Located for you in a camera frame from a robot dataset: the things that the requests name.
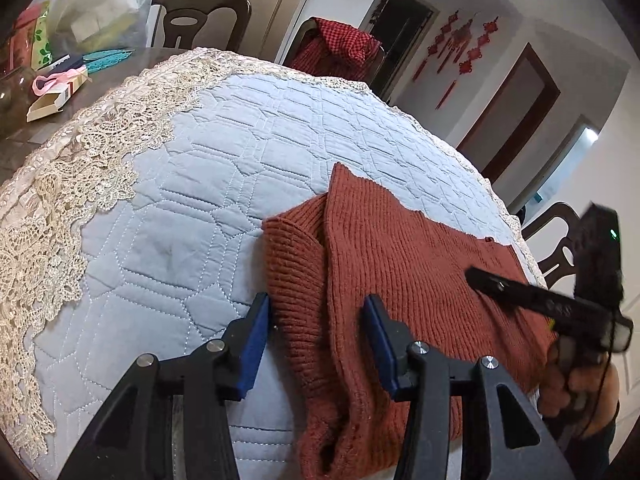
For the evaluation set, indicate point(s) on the red checked garment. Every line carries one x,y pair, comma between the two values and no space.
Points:
340,47

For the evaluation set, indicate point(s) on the person's right hand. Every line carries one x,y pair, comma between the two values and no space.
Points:
555,395

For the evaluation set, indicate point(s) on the teal plastic clips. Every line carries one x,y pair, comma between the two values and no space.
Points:
107,59

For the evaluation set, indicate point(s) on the green floral packet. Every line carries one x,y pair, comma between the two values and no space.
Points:
42,40

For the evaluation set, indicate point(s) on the translucent plastic bag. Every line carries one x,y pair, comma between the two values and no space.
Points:
110,5

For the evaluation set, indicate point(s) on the pink plastic clip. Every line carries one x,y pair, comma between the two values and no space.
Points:
47,82

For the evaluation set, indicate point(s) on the dark wooden chair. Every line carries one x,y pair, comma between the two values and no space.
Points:
300,35
545,225
230,10

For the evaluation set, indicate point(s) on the blue quilted lace-trimmed mat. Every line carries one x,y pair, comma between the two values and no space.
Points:
200,210

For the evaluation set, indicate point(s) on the glass jar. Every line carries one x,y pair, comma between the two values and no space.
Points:
15,100

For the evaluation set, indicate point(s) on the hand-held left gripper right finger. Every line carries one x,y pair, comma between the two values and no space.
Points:
379,347

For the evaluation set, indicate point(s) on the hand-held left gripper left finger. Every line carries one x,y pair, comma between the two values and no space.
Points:
255,347

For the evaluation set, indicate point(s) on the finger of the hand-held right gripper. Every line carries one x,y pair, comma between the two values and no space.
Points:
500,287

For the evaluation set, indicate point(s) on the dark glass door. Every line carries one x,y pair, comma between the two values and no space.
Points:
400,40

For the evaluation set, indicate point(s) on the red knot wall ornament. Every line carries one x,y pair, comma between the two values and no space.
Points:
457,60
440,40
480,45

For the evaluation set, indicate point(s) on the pink bottle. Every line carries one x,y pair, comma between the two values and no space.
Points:
22,35

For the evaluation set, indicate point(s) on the small cardboard box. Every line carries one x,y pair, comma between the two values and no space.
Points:
55,105

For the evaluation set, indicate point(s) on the brown door frame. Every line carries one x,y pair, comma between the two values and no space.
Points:
547,90

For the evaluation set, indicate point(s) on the rust knitted sweater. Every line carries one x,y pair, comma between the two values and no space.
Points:
400,260

